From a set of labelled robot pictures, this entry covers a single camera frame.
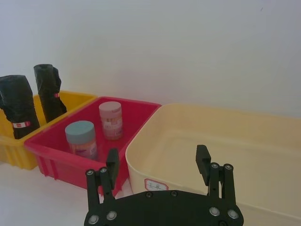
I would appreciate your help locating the yellow plastic bin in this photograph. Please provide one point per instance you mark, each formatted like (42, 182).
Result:
(26, 148)

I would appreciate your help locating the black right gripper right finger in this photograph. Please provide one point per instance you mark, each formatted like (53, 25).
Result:
(217, 179)

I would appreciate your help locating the black garbage bag roll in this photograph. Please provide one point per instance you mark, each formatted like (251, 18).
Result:
(48, 94)
(18, 106)

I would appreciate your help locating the jar with pink lid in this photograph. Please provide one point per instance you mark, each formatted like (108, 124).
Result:
(110, 122)

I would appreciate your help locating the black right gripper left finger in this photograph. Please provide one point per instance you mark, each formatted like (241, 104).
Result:
(108, 179)

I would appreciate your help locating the cream plastic tub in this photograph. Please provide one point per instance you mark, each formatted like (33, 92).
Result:
(211, 146)

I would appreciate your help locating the jar with blue lid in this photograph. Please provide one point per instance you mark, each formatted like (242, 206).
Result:
(81, 141)

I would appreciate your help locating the red plastic bin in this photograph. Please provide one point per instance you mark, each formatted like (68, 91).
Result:
(77, 150)

